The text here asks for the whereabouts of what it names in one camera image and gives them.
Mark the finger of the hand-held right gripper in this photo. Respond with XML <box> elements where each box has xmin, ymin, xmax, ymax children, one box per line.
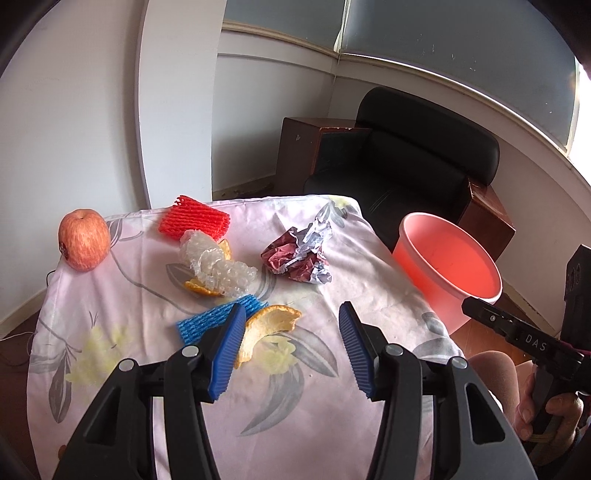
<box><xmin>462</xmin><ymin>296</ymin><xmax>515</xmax><ymax>340</ymax></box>

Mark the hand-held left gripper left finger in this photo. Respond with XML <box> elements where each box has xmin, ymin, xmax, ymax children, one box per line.
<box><xmin>54</xmin><ymin>303</ymin><xmax>247</xmax><ymax>480</ymax></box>

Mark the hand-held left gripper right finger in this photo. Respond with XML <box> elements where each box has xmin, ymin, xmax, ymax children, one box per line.
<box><xmin>338</xmin><ymin>301</ymin><xmax>539</xmax><ymax>480</ymax></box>

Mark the large orange peel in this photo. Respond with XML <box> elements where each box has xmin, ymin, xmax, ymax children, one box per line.
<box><xmin>235</xmin><ymin>305</ymin><xmax>302</xmax><ymax>369</ymax></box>

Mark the pink plastic bucket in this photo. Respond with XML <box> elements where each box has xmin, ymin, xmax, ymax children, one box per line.
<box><xmin>392</xmin><ymin>212</ymin><xmax>503</xmax><ymax>335</ymax></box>

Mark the red foam fruit net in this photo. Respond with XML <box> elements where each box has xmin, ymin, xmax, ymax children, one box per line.
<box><xmin>158</xmin><ymin>195</ymin><xmax>231</xmax><ymax>241</ymax></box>

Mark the person's right hand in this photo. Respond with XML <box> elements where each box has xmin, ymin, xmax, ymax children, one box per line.
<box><xmin>515</xmin><ymin>364</ymin><xmax>591</xmax><ymax>457</ymax></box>

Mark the blue foam fruit net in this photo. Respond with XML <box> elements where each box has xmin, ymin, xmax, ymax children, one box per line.
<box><xmin>176</xmin><ymin>294</ymin><xmax>269</xmax><ymax>344</ymax></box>

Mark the person's leg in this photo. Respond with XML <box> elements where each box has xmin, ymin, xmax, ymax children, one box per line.
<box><xmin>473</xmin><ymin>351</ymin><xmax>533</xmax><ymax>416</ymax></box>

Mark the floral pink tablecloth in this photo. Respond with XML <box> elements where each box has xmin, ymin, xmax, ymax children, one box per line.
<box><xmin>28</xmin><ymin>194</ymin><xmax>467</xmax><ymax>480</ymax></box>

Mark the clear bubble wrap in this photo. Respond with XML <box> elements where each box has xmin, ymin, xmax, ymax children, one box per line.
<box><xmin>179</xmin><ymin>229</ymin><xmax>259</xmax><ymax>296</ymax></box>

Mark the crumpled maroon foil wrapper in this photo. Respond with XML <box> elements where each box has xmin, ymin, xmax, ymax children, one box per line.
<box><xmin>260</xmin><ymin>217</ymin><xmax>333</xmax><ymax>287</ymax></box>

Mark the black leather wooden armchair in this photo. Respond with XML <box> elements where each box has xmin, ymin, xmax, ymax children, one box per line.
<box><xmin>277</xmin><ymin>86</ymin><xmax>516</xmax><ymax>264</ymax></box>

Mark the red apple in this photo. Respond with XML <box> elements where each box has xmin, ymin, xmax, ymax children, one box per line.
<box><xmin>58</xmin><ymin>209</ymin><xmax>112</xmax><ymax>271</ymax></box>

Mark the frosted window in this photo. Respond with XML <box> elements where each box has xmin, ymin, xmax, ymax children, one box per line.
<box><xmin>222</xmin><ymin>0</ymin><xmax>583</xmax><ymax>158</ymax></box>

